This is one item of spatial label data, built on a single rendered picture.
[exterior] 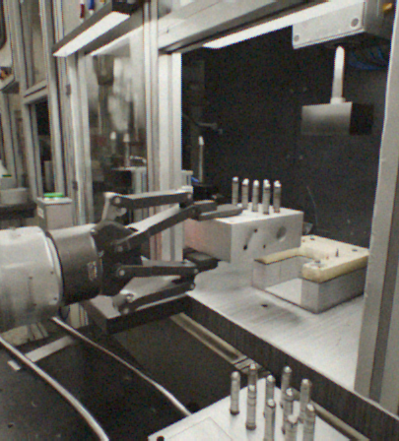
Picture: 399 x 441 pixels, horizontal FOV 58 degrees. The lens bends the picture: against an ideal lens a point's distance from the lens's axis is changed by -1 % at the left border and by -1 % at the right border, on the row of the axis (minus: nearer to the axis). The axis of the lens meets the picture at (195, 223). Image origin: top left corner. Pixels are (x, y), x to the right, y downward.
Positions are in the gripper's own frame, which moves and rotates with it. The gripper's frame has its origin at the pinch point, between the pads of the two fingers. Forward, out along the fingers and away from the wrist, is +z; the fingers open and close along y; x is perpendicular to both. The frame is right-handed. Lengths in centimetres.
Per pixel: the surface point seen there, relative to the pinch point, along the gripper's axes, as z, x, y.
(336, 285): 17.2, -6.3, -9.8
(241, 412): -10.1, -15.9, -10.5
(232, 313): 3.4, 1.0, -12.7
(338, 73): 23.3, -0.1, 20.7
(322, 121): 21.0, 0.4, 13.7
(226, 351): 87, 103, -106
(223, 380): 18, 21, -43
